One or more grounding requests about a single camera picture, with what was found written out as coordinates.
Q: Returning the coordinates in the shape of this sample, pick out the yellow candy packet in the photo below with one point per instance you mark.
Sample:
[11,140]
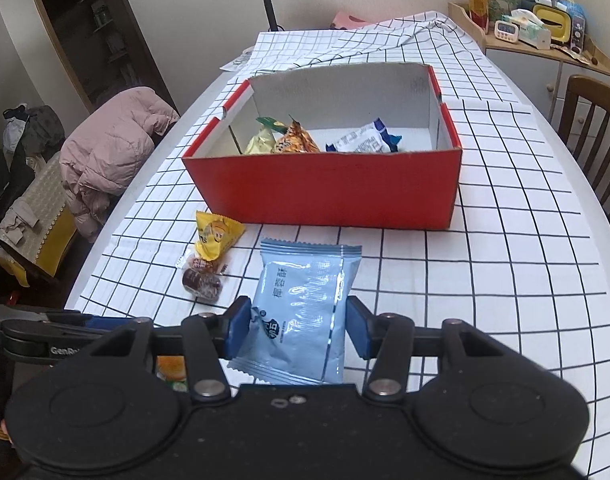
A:
[215,232]

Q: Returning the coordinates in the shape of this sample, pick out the clear packet with orange bread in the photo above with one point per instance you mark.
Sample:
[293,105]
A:
[171,370]

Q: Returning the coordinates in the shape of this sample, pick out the orange liquid bottle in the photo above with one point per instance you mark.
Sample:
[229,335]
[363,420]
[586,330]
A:
[478,5]

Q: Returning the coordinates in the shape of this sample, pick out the checked white tablecloth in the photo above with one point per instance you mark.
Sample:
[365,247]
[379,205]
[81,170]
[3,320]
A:
[485,210]

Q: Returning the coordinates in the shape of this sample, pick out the wooden chair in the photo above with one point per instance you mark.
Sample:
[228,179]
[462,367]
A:
[592,92]

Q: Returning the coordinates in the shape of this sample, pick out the light blue snack packet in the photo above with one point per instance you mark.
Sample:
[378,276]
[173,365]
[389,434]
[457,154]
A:
[300,300]

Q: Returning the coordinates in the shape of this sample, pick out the dark wooden bookshelf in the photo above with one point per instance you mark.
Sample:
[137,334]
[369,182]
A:
[100,25]

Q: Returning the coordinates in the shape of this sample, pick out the white tissue box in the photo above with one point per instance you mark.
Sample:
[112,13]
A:
[532,32]

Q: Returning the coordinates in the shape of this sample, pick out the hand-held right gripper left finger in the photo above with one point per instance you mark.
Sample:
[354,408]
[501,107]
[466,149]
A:
[240,325]

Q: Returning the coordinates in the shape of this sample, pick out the orange patterned snack packet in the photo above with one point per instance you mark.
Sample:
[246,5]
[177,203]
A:
[295,141]

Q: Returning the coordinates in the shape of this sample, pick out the pink puffer jacket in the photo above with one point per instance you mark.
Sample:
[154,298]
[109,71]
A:
[115,150]

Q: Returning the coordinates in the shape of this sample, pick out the papers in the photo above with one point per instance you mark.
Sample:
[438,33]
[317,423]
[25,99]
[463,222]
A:
[237,60]

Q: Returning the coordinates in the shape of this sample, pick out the yellow container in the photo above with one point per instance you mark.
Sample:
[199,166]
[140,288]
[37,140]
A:
[550,22]

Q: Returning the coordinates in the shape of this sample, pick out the green snack packet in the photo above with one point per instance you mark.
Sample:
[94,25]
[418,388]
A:
[269,121]

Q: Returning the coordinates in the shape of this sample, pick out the pink tissue box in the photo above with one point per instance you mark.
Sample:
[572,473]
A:
[350,20]

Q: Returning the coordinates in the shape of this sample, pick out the wooden sideboard cabinet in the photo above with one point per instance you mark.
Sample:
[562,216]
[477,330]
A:
[525,70]

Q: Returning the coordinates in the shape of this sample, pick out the pile of dark clothes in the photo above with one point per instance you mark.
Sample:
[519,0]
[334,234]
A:
[35,130]

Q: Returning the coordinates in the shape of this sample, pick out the pale yellow snack packet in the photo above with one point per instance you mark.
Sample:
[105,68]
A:
[260,144]

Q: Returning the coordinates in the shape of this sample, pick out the red cardboard box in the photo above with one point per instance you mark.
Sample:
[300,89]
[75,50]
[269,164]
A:
[325,195]

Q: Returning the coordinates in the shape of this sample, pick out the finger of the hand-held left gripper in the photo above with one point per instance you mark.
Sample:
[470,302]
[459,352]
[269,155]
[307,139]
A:
[110,321]

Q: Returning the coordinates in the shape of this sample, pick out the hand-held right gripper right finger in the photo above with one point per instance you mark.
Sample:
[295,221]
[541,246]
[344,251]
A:
[357,325]

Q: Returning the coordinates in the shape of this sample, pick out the brown clear-wrapped snack packet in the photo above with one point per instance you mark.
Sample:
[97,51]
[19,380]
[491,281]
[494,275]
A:
[202,282]

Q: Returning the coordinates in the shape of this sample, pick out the blue and white snack packet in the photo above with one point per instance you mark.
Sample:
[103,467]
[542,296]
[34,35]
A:
[365,141]

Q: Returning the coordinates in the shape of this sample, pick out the yellow padded bench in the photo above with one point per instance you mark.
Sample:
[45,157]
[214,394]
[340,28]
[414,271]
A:
[45,225]

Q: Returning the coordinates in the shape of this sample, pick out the white digital timer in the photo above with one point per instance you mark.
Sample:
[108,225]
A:
[506,31]

